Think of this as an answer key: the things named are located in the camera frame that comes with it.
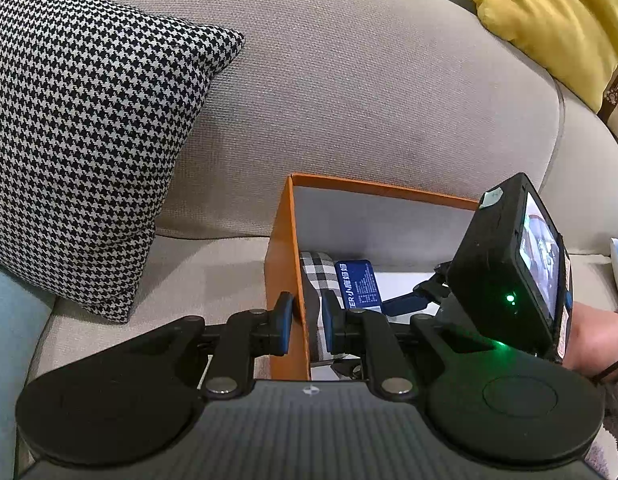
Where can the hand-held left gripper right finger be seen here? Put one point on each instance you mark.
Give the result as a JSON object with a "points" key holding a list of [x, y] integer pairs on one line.
{"points": [[331, 327]]}

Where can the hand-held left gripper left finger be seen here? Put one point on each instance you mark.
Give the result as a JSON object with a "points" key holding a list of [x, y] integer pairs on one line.
{"points": [[284, 325]]}

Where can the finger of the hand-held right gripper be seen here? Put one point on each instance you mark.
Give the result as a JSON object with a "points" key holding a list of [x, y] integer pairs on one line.
{"points": [[406, 302]]}

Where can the dark blue power bank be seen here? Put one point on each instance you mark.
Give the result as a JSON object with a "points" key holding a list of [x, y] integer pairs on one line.
{"points": [[359, 280]]}

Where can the orange cardboard box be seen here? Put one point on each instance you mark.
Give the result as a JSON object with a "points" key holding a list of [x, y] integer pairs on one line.
{"points": [[284, 240]]}

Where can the person's right forearm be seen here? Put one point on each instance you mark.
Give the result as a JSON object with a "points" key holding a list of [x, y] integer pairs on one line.
{"points": [[594, 335]]}

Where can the plaid fabric pouch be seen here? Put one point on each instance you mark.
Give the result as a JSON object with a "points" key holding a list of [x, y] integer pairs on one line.
{"points": [[316, 272]]}

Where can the beige fabric sofa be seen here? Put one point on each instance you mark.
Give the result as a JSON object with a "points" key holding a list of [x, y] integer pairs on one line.
{"points": [[364, 85]]}

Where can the yellow pillow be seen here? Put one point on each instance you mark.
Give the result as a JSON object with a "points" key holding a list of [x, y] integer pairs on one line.
{"points": [[549, 10]]}

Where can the black white houndstooth pillow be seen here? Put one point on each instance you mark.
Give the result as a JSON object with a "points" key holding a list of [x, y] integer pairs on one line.
{"points": [[89, 135]]}

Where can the teal cushion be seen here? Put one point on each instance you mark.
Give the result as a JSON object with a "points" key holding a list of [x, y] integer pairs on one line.
{"points": [[9, 335]]}

